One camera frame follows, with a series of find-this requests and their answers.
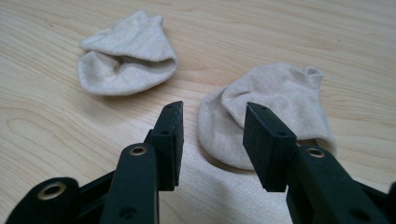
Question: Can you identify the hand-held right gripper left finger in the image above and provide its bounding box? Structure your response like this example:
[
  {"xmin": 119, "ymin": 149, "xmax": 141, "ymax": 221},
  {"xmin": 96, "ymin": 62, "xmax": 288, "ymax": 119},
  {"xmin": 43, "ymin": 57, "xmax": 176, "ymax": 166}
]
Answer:
[{"xmin": 143, "ymin": 100, "xmax": 185, "ymax": 192}]

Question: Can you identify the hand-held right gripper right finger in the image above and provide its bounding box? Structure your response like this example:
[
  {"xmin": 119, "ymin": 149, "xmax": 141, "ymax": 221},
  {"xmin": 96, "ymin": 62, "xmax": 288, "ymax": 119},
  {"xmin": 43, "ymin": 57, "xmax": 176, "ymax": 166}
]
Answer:
[{"xmin": 242, "ymin": 102, "xmax": 298, "ymax": 193}]

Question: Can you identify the beige ankle sock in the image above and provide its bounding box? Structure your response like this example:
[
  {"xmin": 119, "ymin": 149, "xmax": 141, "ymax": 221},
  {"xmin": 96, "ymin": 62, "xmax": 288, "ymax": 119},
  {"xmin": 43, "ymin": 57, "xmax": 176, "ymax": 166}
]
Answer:
[
  {"xmin": 77, "ymin": 9, "xmax": 179, "ymax": 96},
  {"xmin": 196, "ymin": 62, "xmax": 338, "ymax": 171}
]

